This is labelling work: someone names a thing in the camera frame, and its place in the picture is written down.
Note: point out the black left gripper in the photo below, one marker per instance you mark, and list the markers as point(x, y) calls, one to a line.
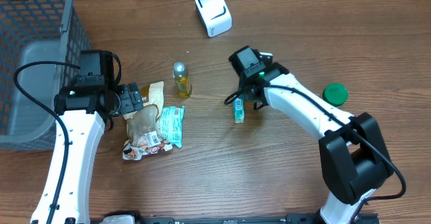
point(131, 99)

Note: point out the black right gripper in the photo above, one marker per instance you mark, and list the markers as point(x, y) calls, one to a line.
point(245, 92)

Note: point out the teal Kleenex tissue pack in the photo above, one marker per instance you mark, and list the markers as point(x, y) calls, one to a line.
point(238, 107)

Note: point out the PanTree beige snack pouch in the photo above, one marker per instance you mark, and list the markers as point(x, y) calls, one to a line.
point(144, 137)

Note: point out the teal snack packet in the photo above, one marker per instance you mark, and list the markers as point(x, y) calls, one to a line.
point(170, 124)

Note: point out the yellow Vim drink bottle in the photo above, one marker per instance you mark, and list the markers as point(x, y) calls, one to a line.
point(180, 74)

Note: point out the green lid jar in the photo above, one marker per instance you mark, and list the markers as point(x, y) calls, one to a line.
point(335, 94)

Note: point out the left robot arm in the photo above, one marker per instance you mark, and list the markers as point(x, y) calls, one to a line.
point(82, 110)

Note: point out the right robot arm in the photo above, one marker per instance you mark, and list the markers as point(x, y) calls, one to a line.
point(354, 157)

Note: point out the white barcode scanner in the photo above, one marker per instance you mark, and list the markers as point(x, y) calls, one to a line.
point(214, 15)

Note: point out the grey plastic basket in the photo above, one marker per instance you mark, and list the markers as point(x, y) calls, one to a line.
point(41, 41)

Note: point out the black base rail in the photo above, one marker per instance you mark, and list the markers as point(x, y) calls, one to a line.
point(135, 217)

